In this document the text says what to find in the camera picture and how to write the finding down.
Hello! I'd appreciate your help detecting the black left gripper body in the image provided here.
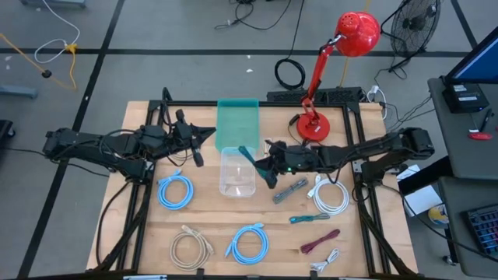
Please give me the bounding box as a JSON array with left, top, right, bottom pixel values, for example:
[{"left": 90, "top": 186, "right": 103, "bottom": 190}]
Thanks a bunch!
[{"left": 167, "top": 109, "right": 198, "bottom": 156}]

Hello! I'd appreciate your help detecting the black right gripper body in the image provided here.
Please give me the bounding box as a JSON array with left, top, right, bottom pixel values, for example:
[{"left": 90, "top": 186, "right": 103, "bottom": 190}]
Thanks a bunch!
[{"left": 268, "top": 140, "right": 312, "bottom": 177}]

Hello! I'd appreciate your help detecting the pale ethernet cable coil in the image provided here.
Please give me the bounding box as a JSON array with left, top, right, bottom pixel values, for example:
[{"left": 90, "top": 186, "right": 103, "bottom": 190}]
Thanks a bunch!
[{"left": 169, "top": 149, "right": 194, "bottom": 163}]

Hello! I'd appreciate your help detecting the grey braided USB cable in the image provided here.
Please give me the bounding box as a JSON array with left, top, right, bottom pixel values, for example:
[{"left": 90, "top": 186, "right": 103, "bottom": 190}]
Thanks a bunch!
[{"left": 272, "top": 177, "right": 310, "bottom": 205}]

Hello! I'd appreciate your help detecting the dark teal braided USB cable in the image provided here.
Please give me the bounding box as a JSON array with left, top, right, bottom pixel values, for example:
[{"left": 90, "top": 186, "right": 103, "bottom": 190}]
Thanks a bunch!
[{"left": 237, "top": 145, "right": 273, "bottom": 180}]

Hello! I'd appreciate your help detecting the light blue ethernet cable coil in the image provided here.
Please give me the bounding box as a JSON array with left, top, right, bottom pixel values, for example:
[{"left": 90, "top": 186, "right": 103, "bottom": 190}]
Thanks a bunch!
[
  {"left": 224, "top": 222, "right": 270, "bottom": 266},
  {"left": 156, "top": 169, "right": 195, "bottom": 211}
]

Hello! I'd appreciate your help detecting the teal striped braided USB cable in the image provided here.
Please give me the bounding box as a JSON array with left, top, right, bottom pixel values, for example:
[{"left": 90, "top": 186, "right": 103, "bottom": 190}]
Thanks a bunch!
[{"left": 289, "top": 212, "right": 331, "bottom": 225}]

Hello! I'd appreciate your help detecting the white cable coil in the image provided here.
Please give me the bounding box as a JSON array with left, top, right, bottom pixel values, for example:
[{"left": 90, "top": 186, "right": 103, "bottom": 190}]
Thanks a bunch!
[{"left": 306, "top": 174, "right": 350, "bottom": 216}]

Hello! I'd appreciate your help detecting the maroon braided USB cable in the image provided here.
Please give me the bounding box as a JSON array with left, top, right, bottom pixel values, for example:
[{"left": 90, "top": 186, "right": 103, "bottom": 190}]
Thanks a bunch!
[{"left": 300, "top": 228, "right": 342, "bottom": 255}]

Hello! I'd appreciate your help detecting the small white USB cable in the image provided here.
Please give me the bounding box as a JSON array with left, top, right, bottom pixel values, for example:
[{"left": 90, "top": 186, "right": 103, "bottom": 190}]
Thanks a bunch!
[{"left": 310, "top": 247, "right": 341, "bottom": 273}]

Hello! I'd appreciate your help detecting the beige ethernet cable coil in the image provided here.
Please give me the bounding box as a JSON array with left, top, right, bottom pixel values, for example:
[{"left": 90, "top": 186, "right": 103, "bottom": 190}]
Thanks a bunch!
[{"left": 169, "top": 224, "right": 215, "bottom": 272}]

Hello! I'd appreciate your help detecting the clear plastic container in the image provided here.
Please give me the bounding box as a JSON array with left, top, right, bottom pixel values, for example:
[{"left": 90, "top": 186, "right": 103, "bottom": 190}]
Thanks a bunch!
[{"left": 219, "top": 146, "right": 258, "bottom": 198}]

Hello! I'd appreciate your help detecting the teal translucent plastic bin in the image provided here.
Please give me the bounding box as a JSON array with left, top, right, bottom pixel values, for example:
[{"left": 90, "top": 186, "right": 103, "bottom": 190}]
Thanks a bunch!
[{"left": 215, "top": 97, "right": 261, "bottom": 153}]

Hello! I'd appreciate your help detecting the black perforated metal box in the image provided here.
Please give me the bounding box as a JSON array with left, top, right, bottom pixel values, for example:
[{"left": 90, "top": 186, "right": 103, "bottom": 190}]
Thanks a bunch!
[{"left": 266, "top": 86, "right": 363, "bottom": 103}]

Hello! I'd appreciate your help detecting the white paper sheet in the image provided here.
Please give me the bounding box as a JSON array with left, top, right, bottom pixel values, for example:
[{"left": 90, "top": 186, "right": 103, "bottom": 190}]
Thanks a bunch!
[{"left": 396, "top": 165, "right": 444, "bottom": 217}]

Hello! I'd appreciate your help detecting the red desk lamp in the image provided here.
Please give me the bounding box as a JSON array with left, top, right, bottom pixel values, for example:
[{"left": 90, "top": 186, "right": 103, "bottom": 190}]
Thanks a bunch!
[{"left": 296, "top": 10, "right": 381, "bottom": 143}]

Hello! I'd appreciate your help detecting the grey desk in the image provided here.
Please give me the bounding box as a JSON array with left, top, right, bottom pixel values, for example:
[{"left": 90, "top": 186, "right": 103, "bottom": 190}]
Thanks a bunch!
[
  {"left": 426, "top": 76, "right": 498, "bottom": 180},
  {"left": 437, "top": 175, "right": 498, "bottom": 279}
]

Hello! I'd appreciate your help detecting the black floor fan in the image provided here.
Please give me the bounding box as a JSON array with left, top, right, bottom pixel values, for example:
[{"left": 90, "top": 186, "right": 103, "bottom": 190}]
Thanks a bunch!
[{"left": 380, "top": 0, "right": 443, "bottom": 73}]

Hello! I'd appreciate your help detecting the black mini computer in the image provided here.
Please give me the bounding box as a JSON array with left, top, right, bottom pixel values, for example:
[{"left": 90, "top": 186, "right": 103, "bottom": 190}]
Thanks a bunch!
[{"left": 442, "top": 82, "right": 490, "bottom": 114}]

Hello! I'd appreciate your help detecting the black backlit keyboard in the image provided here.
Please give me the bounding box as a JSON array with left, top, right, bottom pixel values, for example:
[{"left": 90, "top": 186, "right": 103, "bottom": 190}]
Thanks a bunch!
[{"left": 461, "top": 202, "right": 498, "bottom": 257}]

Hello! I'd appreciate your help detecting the black computer monitor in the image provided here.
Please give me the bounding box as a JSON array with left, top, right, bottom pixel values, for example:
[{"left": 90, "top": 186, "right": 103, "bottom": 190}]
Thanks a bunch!
[{"left": 443, "top": 25, "right": 498, "bottom": 86}]

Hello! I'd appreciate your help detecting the black lamp power cord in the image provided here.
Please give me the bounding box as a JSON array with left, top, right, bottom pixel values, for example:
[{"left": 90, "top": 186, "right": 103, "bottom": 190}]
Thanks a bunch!
[{"left": 288, "top": 113, "right": 308, "bottom": 147}]

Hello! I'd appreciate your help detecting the black aluminium table frame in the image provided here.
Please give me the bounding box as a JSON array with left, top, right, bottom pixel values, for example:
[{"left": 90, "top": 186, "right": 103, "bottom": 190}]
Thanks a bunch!
[{"left": 95, "top": 87, "right": 419, "bottom": 278}]

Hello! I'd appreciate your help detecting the black coiled floor cable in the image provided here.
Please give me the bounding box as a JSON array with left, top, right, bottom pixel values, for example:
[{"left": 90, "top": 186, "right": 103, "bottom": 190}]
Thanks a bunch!
[{"left": 274, "top": 0, "right": 307, "bottom": 91}]

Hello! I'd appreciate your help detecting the white power adapter cable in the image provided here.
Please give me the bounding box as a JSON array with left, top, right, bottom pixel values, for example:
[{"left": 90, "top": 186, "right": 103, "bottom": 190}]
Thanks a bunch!
[{"left": 367, "top": 85, "right": 389, "bottom": 121}]

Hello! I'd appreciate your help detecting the black loose floor cable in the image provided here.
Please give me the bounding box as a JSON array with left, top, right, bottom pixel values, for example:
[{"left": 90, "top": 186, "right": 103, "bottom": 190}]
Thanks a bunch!
[{"left": 214, "top": 0, "right": 295, "bottom": 31}]

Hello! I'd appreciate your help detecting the yellow floor cable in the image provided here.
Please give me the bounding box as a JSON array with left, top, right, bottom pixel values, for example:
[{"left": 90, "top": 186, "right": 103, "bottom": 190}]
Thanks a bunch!
[{"left": 0, "top": 33, "right": 79, "bottom": 91}]

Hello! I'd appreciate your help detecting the white floor cable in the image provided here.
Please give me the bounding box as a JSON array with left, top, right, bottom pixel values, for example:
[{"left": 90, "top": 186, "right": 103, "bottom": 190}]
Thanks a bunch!
[{"left": 33, "top": 0, "right": 82, "bottom": 65}]

